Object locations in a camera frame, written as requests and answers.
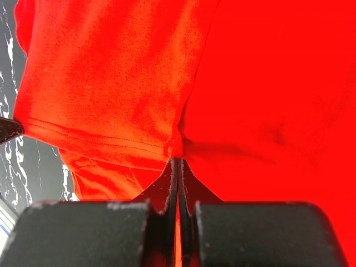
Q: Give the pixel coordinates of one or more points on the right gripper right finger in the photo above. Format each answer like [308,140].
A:
[218,233]

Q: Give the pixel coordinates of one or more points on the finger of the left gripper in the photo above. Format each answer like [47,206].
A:
[9,129]

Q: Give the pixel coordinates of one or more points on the red t shirt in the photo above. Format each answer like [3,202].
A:
[257,96]

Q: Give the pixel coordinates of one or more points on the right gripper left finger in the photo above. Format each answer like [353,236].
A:
[98,233]

